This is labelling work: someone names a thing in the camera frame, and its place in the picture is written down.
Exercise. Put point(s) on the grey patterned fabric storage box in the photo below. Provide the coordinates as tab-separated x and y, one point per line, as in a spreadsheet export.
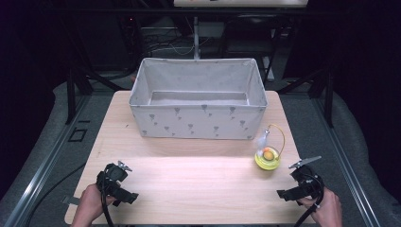
198	121

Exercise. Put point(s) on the person's left hand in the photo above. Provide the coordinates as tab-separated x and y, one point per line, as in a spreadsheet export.
91	205

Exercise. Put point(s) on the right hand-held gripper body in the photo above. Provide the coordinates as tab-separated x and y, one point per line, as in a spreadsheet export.
307	180

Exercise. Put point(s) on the yellow cat toy with feather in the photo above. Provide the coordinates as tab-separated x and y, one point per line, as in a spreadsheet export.
268	161

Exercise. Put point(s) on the grey tape strip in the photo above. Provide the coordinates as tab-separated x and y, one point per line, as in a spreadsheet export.
70	200

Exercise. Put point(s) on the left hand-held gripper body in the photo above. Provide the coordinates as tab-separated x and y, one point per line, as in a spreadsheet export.
114	174

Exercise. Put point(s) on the white metal pole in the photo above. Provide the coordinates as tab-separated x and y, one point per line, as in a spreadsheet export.
196	41

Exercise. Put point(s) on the black metal stand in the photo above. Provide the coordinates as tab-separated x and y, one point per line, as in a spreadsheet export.
329	101
71	97

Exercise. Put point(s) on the black chair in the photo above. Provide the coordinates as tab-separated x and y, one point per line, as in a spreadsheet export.
249	36

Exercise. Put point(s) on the person's right hand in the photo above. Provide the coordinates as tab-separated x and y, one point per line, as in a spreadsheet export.
329	209

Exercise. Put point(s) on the aluminium floor rail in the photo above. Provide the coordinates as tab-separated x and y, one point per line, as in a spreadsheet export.
41	175
350	171

